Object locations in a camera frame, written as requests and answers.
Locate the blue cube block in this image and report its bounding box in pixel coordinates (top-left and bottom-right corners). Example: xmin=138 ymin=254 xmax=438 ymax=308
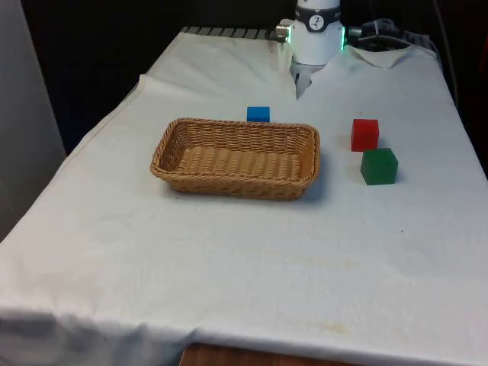
xmin=246 ymin=106 xmax=271 ymax=124

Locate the red cube block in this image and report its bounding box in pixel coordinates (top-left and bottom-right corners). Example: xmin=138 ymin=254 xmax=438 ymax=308
xmin=350 ymin=118 xmax=380 ymax=153

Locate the black cable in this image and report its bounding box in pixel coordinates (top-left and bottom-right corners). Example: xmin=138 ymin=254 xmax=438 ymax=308
xmin=358 ymin=18 xmax=439 ymax=53

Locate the green cube block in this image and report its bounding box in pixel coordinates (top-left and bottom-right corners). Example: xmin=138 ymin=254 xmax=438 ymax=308
xmin=360 ymin=147 xmax=400 ymax=186

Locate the wicker basket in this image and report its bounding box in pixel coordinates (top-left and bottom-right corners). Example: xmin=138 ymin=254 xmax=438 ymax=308
xmin=149 ymin=117 xmax=321 ymax=201

